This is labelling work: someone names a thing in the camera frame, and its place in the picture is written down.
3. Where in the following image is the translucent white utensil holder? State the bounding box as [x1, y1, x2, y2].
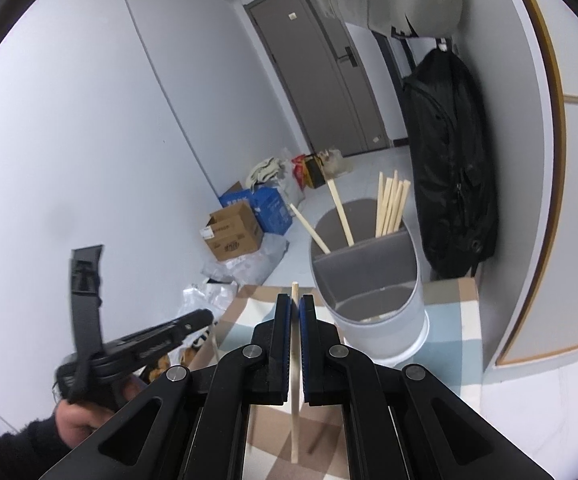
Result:
[310, 199, 429, 367]

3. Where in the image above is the beige plastic bag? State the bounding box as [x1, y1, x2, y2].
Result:
[321, 149, 352, 178]

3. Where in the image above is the red snack bag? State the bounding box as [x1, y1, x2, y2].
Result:
[291, 155, 310, 190]

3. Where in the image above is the person's left hand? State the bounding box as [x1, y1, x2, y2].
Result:
[56, 375, 147, 450]

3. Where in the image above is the wooden chopstick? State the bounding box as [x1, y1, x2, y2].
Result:
[289, 281, 302, 465]
[289, 203, 332, 255]
[326, 178, 356, 247]

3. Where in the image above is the white printed plastic bag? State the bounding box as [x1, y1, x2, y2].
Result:
[274, 147, 306, 206]

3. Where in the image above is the black backpack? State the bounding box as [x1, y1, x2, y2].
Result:
[400, 50, 500, 281]

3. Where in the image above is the printed snack box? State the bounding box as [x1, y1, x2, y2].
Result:
[144, 345, 205, 383]

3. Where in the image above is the beige cloth bag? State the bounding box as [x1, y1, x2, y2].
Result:
[246, 157, 285, 186]

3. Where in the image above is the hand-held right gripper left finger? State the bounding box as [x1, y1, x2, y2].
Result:
[39, 294, 295, 480]

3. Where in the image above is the brown cardboard box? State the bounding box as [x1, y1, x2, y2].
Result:
[200, 202, 264, 262]

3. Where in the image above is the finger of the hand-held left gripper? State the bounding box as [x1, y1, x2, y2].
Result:
[104, 326, 206, 369]
[103, 309, 215, 357]

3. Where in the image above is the black yellow paper bag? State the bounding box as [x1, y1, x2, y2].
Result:
[303, 156, 327, 190]

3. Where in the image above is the blue cardboard box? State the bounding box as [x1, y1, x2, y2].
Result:
[219, 182, 294, 236]

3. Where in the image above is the checked blue brown cloth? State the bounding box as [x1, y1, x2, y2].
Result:
[189, 277, 482, 480]

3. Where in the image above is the person's left forearm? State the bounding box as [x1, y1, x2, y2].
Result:
[0, 407, 77, 480]

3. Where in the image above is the cluster of wooden chopsticks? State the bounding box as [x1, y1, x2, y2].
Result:
[375, 170, 412, 238]

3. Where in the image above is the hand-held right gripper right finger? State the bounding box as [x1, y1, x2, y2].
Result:
[297, 294, 555, 480]

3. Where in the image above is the grey door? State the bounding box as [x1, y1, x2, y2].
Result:
[243, 0, 395, 158]

